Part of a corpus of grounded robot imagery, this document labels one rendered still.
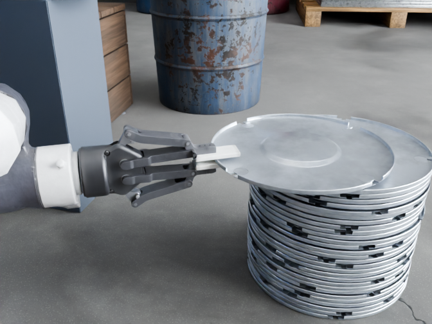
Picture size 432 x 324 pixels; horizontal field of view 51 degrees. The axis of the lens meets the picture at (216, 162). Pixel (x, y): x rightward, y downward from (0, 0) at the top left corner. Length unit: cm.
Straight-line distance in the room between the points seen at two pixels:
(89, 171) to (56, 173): 4
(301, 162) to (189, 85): 90
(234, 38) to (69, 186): 97
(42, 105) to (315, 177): 57
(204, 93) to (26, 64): 72
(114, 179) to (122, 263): 25
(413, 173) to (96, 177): 46
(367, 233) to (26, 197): 48
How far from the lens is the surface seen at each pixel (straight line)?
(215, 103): 155
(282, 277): 77
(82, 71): 100
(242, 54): 153
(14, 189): 66
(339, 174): 68
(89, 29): 103
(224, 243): 92
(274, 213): 71
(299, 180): 65
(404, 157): 79
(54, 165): 65
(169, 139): 66
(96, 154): 66
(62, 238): 99
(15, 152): 57
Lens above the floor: 56
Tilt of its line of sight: 27 degrees down
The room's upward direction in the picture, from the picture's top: straight up
